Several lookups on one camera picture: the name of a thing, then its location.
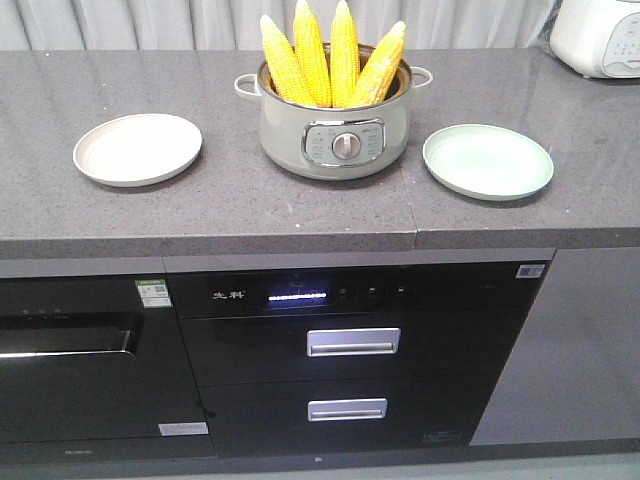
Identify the white rice cooker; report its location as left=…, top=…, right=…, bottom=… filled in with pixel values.
left=549, top=0, right=639, bottom=79

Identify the lower silver drawer handle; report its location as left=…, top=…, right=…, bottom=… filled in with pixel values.
left=307, top=397, right=388, bottom=422

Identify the black built-in dishwasher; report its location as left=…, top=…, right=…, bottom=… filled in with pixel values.
left=1, top=274, right=214, bottom=465

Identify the beige round plate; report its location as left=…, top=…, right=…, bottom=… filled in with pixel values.
left=72, top=113, right=203, bottom=188

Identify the black built-in disinfection cabinet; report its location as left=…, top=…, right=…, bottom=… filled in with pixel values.
left=168, top=260, right=547, bottom=458

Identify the white pleated curtain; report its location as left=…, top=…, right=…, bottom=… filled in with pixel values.
left=1, top=1, right=559, bottom=51

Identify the grey cabinet door panel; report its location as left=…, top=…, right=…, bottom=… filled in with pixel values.
left=472, top=247, right=639, bottom=445

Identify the upper silver drawer handle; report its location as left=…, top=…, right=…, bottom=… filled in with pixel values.
left=307, top=327, right=401, bottom=357

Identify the pale green round plate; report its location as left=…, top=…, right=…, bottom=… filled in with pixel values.
left=422, top=124, right=554, bottom=201

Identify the pale yellow corn cob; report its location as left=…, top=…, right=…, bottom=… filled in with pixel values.
left=348, top=21, right=407, bottom=108

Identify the silver drawer handle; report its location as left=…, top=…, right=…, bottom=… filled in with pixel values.
left=307, top=397, right=388, bottom=422
left=307, top=327, right=401, bottom=357

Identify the pale green electric cooking pot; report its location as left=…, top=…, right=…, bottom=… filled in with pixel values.
left=234, top=61, right=433, bottom=180

